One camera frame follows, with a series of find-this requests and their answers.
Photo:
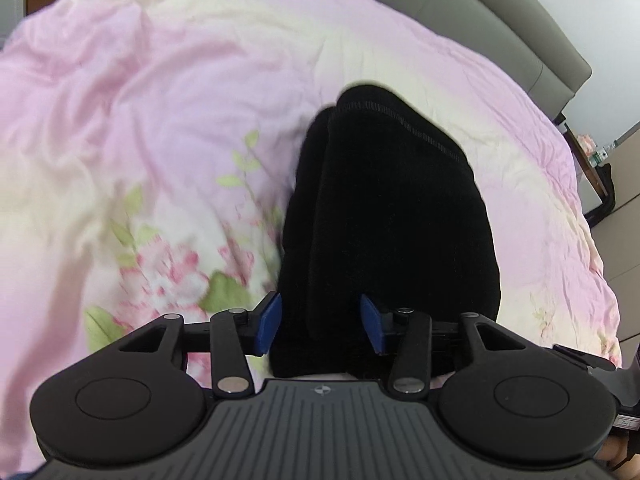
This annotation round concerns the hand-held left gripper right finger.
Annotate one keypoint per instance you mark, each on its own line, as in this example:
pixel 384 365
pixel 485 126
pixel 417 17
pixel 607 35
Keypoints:
pixel 372 324

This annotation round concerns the wooden bedside table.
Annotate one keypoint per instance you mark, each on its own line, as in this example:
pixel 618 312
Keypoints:
pixel 580 165

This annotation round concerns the orange packet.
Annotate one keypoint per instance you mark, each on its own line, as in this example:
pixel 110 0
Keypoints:
pixel 584 140

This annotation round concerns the black pants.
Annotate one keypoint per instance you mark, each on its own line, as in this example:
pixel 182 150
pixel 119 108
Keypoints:
pixel 395 210

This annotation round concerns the green box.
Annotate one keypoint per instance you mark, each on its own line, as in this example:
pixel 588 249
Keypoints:
pixel 595 157

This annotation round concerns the black stand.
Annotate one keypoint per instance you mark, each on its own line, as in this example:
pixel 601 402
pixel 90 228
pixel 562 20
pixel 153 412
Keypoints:
pixel 606 195

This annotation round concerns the grey padded headboard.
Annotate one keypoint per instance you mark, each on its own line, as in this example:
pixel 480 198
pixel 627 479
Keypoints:
pixel 505 25

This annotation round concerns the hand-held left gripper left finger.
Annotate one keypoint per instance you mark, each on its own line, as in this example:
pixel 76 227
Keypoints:
pixel 269 322

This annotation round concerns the pink floral quilt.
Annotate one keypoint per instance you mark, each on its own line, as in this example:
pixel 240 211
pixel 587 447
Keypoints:
pixel 150 135

